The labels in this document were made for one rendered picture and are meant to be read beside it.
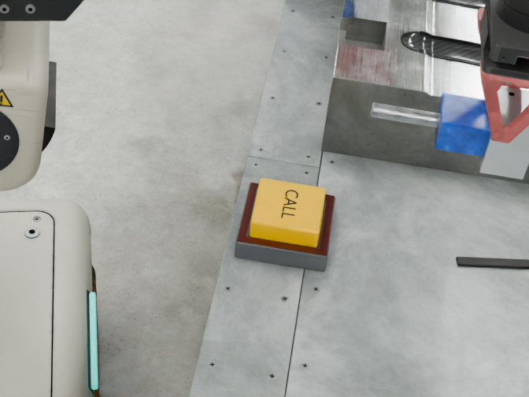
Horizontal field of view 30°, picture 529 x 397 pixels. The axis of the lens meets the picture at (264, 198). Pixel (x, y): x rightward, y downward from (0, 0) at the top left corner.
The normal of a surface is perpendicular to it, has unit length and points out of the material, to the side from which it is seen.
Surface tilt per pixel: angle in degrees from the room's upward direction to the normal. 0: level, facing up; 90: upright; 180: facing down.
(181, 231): 0
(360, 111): 90
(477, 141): 90
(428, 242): 0
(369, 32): 90
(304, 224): 0
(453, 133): 90
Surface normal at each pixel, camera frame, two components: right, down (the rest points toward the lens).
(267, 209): 0.09, -0.74
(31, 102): 0.15, 0.67
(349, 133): -0.14, 0.66
